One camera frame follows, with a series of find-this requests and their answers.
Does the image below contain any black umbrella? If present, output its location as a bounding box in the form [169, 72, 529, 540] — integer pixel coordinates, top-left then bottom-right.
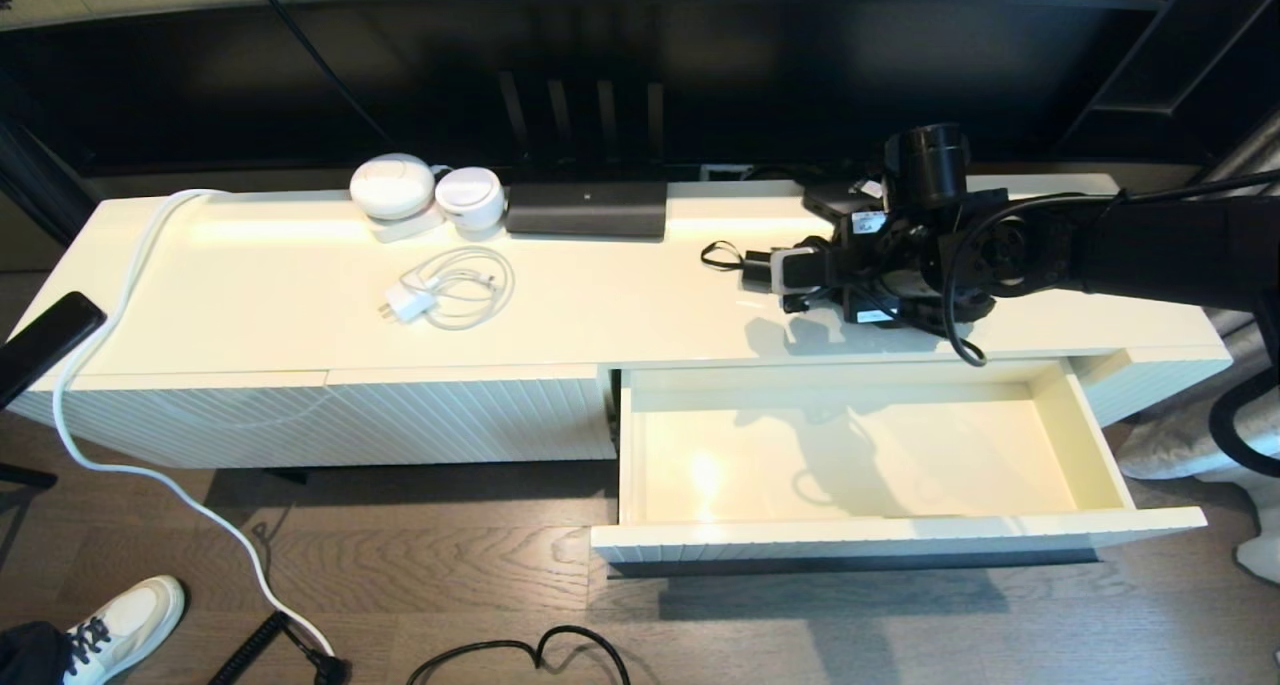
[700, 215, 993, 344]

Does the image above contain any white fluted drawer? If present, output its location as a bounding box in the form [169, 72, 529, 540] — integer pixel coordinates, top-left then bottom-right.
[590, 358, 1208, 566]

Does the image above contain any white tv cabinet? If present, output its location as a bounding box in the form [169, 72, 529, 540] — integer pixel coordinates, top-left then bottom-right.
[8, 172, 1234, 469]

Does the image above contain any black set-top box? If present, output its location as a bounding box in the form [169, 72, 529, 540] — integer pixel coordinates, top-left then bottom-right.
[803, 175, 886, 222]

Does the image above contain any black television screen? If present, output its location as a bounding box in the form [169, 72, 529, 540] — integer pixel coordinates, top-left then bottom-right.
[0, 0, 1186, 178]

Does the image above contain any black router with antennas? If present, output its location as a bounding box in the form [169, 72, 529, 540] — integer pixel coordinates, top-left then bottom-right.
[497, 70, 669, 240]

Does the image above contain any grey curtain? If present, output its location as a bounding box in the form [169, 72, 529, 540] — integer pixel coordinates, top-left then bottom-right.
[1115, 115, 1280, 581]

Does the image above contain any small white round device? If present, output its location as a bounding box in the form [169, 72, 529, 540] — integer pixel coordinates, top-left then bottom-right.
[435, 166, 506, 233]

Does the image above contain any white charger plug adapter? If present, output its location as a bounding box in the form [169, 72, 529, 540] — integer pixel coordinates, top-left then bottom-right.
[377, 283, 438, 324]

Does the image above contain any large white dome device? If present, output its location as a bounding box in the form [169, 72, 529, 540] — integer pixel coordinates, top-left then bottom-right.
[349, 152, 437, 220]

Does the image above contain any white sneaker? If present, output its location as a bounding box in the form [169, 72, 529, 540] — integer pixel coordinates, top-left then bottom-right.
[62, 575, 187, 685]

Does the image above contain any black glossy armrest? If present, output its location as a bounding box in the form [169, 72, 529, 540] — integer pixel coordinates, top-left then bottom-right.
[0, 290, 109, 410]

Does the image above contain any black chair leg bar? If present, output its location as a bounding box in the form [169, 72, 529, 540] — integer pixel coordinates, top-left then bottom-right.
[0, 463, 61, 492]

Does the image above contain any dark trouser leg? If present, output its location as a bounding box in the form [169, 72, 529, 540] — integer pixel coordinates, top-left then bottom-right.
[0, 620, 73, 685]

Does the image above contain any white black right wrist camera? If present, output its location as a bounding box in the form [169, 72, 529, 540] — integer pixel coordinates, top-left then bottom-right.
[768, 248, 832, 296]

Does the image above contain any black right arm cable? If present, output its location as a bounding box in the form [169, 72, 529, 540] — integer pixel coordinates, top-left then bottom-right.
[943, 168, 1280, 481]

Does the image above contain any white coiled charging cable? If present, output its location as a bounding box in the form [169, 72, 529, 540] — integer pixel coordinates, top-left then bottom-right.
[400, 246, 516, 331]

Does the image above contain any black looped floor cable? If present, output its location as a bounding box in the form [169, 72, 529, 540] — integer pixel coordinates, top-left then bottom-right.
[407, 625, 632, 685]

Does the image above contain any black coiled cable with plug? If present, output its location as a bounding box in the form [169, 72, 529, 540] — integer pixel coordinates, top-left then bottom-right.
[208, 610, 351, 685]

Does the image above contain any thick white power cord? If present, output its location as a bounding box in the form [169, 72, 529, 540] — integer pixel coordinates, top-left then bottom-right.
[54, 188, 336, 658]

